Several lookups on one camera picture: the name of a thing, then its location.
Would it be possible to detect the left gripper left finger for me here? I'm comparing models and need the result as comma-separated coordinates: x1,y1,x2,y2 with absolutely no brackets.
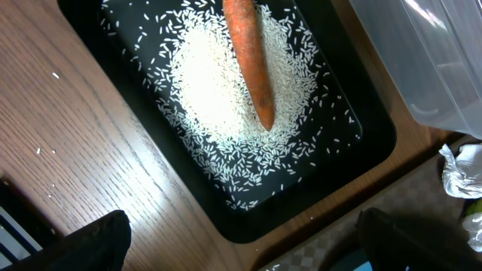
7,210,132,271

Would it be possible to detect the crumpled silver foil wrapper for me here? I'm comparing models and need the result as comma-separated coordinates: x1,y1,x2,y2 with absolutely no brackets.
462,199,482,252

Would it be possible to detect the crumpled white paper napkin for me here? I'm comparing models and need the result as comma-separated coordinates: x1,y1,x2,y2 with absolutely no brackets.
439,144,481,199

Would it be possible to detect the black waste tray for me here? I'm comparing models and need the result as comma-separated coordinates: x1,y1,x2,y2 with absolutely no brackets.
58,0,396,244

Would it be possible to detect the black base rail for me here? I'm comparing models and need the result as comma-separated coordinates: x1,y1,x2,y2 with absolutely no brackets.
1,179,58,270

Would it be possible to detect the pile of white rice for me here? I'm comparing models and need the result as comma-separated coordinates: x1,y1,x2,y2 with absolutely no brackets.
135,1,319,163

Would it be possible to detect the clear plastic bin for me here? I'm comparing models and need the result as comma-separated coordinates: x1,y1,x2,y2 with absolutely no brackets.
350,0,481,139

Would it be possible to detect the dark brown serving tray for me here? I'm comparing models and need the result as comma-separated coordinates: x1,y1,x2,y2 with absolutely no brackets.
262,153,481,270

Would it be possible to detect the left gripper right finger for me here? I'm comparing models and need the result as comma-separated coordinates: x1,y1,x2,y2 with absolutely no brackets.
356,208,481,270

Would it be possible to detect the orange carrot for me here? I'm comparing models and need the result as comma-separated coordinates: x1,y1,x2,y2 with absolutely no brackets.
222,0,275,131

